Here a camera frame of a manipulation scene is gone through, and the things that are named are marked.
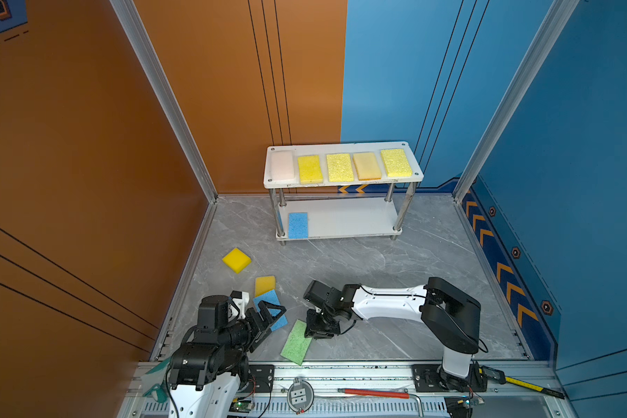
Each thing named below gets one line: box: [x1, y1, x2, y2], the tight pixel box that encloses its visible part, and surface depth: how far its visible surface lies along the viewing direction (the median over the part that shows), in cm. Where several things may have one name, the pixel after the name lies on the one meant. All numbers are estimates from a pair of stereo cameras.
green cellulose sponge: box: [280, 318, 313, 366], surface depth 80 cm
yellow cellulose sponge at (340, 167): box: [325, 153, 355, 183], surface depth 81 cm
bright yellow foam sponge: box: [222, 247, 252, 275], surface depth 100 cm
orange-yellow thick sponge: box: [353, 152, 382, 182], surface depth 81 cm
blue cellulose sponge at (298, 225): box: [288, 212, 310, 240], surface depth 101 cm
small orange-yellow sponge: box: [254, 275, 277, 298], surface depth 93 cm
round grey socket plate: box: [286, 377, 315, 415], surface depth 67 cm
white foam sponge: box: [269, 150, 295, 181], surface depth 81 cm
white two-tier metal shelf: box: [262, 141, 425, 246], surface depth 86 cm
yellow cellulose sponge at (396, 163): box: [381, 148, 413, 178], surface depth 82 cm
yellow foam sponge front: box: [297, 155, 324, 185], surface depth 80 cm
